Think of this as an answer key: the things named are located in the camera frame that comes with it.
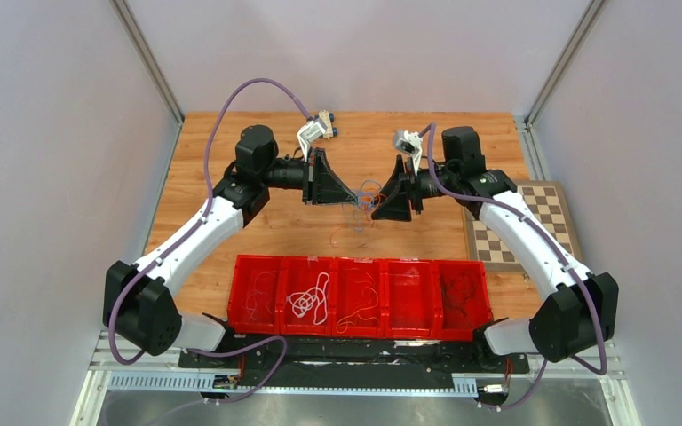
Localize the orange blue cable bundle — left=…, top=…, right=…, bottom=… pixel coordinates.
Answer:
left=329, top=179, right=385, bottom=250

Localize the thin black cable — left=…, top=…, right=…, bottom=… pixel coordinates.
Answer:
left=441, top=274, right=483, bottom=321

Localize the red bin rightmost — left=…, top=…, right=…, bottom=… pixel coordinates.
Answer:
left=434, top=260, right=494, bottom=342

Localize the white slotted cable duct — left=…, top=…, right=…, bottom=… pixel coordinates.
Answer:
left=107, top=374, right=479, bottom=396

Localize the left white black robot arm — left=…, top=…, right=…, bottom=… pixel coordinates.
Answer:
left=103, top=118, right=356, bottom=367

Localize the red bin middle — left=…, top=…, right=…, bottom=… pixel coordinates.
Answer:
left=330, top=258, right=385, bottom=340

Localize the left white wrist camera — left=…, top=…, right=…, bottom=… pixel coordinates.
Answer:
left=297, top=118, right=327, bottom=161

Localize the wooden chessboard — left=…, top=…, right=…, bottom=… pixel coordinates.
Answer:
left=463, top=180, right=583, bottom=273

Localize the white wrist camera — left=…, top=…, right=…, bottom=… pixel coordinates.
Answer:
left=393, top=130, right=423, bottom=175
left=297, top=118, right=327, bottom=161

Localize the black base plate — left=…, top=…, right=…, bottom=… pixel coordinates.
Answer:
left=178, top=335, right=529, bottom=390

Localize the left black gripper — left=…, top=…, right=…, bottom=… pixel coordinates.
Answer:
left=260, top=148, right=357, bottom=206

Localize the thin pink cable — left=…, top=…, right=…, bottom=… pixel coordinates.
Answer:
left=244, top=271, right=277, bottom=322

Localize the aluminium frame rail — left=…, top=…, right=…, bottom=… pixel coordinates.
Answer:
left=89, top=332, right=625, bottom=378

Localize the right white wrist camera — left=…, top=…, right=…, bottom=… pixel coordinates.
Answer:
left=393, top=130, right=423, bottom=175

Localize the red bin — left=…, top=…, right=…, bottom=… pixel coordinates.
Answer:
left=434, top=260, right=494, bottom=342
left=281, top=256, right=337, bottom=336
left=330, top=258, right=385, bottom=340
left=383, top=259, right=437, bottom=339
left=227, top=255, right=287, bottom=335

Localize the white cable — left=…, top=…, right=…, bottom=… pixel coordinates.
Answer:
left=288, top=271, right=333, bottom=327

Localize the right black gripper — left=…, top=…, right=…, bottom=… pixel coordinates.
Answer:
left=371, top=155, right=458, bottom=221

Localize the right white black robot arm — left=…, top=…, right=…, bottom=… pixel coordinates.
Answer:
left=371, top=124, right=619, bottom=375

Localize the white blue toy car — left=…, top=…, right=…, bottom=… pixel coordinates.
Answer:
left=315, top=109, right=338, bottom=139

